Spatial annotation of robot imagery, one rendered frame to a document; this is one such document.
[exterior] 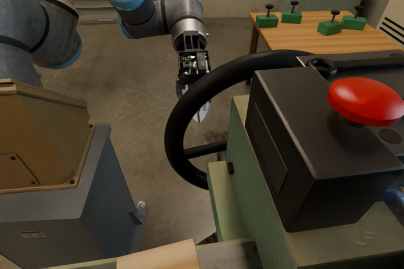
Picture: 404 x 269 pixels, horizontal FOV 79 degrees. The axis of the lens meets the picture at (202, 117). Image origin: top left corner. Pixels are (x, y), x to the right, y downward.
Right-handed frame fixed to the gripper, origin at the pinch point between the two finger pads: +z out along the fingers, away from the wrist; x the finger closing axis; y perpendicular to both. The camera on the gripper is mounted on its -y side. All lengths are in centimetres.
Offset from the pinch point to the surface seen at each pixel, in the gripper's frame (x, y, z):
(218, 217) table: -1.4, 25.2, 22.9
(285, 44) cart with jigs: 52, -42, -59
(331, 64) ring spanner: 5.9, 36.9, 15.4
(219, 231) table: -1.5, 25.4, 24.1
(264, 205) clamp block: 0.5, 33.5, 23.2
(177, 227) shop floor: -9, -70, 18
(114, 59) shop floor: -58, -125, -130
